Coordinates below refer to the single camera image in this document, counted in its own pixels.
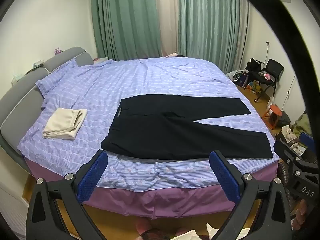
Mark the beige sheer curtain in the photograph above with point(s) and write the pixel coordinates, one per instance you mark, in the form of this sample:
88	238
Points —
166	17

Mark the brown wicker basket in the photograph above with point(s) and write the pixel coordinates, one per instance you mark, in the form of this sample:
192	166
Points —
283	180

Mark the orange stool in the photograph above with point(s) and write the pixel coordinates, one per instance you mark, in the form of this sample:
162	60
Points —
275	110

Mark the pink plush toy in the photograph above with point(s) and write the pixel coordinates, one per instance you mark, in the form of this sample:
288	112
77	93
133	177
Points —
266	76

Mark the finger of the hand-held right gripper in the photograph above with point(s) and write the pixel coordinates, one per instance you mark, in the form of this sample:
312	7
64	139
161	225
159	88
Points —
308	141
285	151

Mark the small purple toy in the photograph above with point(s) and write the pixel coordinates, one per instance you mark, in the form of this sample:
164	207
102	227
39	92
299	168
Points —
58	50

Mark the purple bed skirt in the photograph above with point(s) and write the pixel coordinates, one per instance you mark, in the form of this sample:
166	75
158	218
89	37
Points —
150	202

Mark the white plastic bag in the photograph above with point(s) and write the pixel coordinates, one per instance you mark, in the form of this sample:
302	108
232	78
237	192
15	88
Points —
233	74

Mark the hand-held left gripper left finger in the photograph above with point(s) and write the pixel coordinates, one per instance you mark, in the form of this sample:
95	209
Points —
92	175

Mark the blue striped pillow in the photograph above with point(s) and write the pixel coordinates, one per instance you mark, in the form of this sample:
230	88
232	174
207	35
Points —
96	63
57	76

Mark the green cloth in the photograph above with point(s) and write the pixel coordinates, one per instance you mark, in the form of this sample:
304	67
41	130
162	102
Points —
303	125

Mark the white ribbed panel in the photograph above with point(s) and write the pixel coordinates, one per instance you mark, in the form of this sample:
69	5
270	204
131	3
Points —
10	205

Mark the white paper bag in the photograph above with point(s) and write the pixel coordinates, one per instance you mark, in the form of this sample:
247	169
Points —
271	102

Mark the white crumpled bag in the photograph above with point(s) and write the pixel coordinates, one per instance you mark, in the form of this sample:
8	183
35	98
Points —
287	133

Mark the cream folded cloth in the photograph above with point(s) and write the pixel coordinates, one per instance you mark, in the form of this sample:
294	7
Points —
62	123

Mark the blue striped bedsheet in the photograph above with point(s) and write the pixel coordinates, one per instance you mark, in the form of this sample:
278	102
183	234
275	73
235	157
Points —
150	80

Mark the person's right hand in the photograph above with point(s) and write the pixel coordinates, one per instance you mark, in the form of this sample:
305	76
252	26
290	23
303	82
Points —
301	213

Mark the dark bag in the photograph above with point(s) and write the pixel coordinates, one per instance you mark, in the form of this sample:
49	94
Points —
285	120

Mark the small box on headboard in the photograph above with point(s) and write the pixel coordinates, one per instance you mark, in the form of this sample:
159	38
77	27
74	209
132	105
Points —
38	63

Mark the grey padded headboard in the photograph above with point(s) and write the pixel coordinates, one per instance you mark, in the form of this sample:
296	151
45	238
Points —
15	100

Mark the black pants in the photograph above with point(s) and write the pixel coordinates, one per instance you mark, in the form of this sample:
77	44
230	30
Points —
175	135

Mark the person's left foot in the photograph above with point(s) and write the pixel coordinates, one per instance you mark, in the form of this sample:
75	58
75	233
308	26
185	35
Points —
142	230

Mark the pink cloth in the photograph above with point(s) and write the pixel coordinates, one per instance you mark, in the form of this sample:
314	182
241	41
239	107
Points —
172	54

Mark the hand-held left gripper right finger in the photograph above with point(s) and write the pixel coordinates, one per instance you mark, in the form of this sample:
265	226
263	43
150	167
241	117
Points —
225	175

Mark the green curtain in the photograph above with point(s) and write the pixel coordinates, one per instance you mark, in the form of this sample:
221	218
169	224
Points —
210	22
125	17

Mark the white cloth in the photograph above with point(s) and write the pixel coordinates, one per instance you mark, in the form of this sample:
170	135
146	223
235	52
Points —
193	234

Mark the black folding chair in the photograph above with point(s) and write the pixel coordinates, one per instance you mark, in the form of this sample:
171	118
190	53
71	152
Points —
273	67

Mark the colourful toys pile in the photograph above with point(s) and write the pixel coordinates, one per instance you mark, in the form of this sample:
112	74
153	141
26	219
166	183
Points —
253	85

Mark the black bag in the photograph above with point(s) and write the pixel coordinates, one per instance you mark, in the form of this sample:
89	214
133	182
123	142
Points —
253	65

